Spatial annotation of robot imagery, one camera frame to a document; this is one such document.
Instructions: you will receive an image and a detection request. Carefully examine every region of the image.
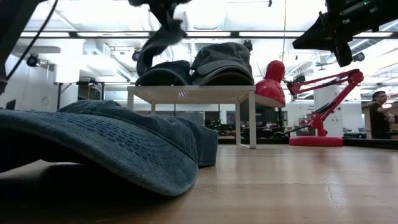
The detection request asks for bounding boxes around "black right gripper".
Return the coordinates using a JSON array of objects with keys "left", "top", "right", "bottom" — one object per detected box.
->
[{"left": 292, "top": 7, "right": 398, "bottom": 68}]

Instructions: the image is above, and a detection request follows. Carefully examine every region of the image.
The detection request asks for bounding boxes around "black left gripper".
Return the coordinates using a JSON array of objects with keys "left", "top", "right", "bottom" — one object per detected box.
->
[{"left": 127, "top": 0, "right": 193, "bottom": 32}]

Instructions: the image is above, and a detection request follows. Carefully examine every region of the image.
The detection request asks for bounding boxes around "charcoal cotton cap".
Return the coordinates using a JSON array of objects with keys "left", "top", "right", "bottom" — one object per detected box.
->
[{"left": 136, "top": 19, "right": 187, "bottom": 77}]

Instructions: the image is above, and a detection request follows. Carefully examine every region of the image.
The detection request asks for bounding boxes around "dark grey cotton cap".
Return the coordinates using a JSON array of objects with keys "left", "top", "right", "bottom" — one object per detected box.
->
[{"left": 190, "top": 42, "right": 253, "bottom": 75}]

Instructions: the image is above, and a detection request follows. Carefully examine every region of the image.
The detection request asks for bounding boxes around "black cotton cap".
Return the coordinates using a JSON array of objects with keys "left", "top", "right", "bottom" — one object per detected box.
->
[{"left": 135, "top": 60, "right": 193, "bottom": 86}]

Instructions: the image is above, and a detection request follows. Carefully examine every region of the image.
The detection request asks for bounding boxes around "white pillar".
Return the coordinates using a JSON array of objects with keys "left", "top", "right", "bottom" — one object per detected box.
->
[{"left": 313, "top": 85, "right": 345, "bottom": 138}]

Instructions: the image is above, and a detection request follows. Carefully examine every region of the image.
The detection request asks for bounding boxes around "red desk lamp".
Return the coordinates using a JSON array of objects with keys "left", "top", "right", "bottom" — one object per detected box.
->
[{"left": 254, "top": 60, "right": 364, "bottom": 147}]

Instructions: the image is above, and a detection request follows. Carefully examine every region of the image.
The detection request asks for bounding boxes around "white small table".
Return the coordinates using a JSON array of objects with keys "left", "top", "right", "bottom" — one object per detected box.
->
[{"left": 126, "top": 85, "right": 257, "bottom": 149}]

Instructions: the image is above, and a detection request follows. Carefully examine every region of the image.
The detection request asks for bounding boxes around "person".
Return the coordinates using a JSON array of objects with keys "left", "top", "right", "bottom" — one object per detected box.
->
[{"left": 369, "top": 90, "right": 396, "bottom": 140}]

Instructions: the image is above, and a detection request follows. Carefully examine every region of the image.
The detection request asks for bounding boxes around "black-legged background table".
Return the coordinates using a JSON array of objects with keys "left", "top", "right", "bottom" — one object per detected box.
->
[{"left": 52, "top": 81, "right": 106, "bottom": 110}]

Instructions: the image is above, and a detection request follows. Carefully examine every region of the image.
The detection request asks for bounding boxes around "dark background workbench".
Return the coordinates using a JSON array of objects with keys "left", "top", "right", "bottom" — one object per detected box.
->
[{"left": 217, "top": 123, "right": 290, "bottom": 144}]

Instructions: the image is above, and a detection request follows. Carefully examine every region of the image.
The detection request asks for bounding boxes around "blue denim baseball cap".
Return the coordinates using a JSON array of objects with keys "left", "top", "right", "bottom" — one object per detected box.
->
[{"left": 0, "top": 99, "right": 219, "bottom": 197}]

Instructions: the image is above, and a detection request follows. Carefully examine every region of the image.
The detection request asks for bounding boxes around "black lamp cable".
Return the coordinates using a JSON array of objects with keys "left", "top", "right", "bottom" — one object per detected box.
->
[{"left": 273, "top": 124, "right": 312, "bottom": 138}]

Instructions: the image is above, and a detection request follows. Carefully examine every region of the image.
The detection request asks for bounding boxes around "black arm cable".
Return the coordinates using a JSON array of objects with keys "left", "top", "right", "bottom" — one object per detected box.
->
[{"left": 6, "top": 0, "right": 60, "bottom": 82}]

